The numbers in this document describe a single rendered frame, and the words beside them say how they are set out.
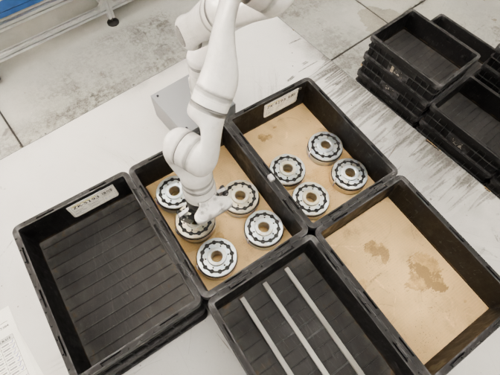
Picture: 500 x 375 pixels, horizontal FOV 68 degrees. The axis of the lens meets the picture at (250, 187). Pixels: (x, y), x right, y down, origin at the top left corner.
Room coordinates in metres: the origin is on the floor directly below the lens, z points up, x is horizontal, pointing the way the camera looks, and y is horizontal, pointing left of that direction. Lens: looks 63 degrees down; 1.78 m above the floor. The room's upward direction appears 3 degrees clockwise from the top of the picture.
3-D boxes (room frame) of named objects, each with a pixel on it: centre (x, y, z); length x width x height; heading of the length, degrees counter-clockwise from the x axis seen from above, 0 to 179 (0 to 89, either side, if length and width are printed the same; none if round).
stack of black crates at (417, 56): (1.36, -0.75, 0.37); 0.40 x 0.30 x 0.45; 42
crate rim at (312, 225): (0.57, -0.16, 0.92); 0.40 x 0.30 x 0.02; 36
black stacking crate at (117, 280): (0.21, 0.33, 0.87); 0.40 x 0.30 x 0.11; 36
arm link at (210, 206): (0.35, 0.10, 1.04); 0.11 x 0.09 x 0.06; 37
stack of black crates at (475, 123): (1.07, -1.03, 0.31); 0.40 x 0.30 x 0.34; 42
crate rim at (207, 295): (0.39, 0.08, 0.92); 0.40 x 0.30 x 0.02; 36
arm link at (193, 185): (0.37, 0.12, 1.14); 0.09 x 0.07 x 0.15; 60
